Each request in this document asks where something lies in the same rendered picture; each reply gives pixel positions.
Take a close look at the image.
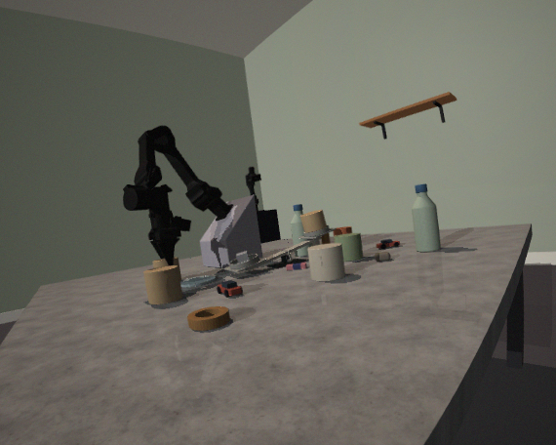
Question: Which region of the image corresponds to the brown ring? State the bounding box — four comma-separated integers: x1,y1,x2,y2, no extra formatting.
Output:
187,306,230,331

